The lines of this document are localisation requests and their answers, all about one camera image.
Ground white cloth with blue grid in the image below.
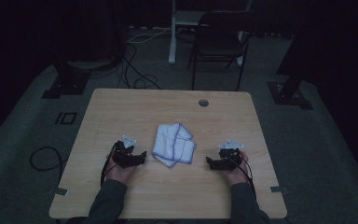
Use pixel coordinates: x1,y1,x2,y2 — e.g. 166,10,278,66
151,123,198,169

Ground grey round floor base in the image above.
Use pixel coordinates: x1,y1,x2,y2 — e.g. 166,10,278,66
66,59,119,72

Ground black folding chair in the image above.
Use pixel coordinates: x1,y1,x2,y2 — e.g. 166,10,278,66
186,10,261,91

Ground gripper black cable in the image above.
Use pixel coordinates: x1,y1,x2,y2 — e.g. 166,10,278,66
229,152,257,200
100,142,119,188

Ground black stand with base plate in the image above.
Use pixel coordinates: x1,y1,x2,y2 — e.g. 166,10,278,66
41,60,91,100
267,27,314,111

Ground white floor cable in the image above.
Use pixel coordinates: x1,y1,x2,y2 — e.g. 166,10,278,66
126,27,172,44

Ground person's left hand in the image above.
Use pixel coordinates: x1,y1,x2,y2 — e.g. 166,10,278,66
105,154,138,185

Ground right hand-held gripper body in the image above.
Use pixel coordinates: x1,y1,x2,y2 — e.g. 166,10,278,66
217,139,246,171

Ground grey tape piece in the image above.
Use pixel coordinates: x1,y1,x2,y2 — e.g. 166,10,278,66
53,187,70,197
269,185,289,196

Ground black looped floor cable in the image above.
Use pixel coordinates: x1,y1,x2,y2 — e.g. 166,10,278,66
29,146,68,189

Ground black tangled floor cables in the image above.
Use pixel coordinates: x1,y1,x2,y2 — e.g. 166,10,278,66
117,42,162,91

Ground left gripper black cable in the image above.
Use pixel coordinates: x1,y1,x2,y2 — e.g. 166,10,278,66
100,142,119,188

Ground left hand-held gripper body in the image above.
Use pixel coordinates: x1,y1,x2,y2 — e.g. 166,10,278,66
111,134,142,169

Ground person's right hand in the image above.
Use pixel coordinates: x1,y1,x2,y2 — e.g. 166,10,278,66
225,150,250,187

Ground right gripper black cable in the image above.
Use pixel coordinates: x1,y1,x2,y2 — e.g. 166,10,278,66
229,152,257,200

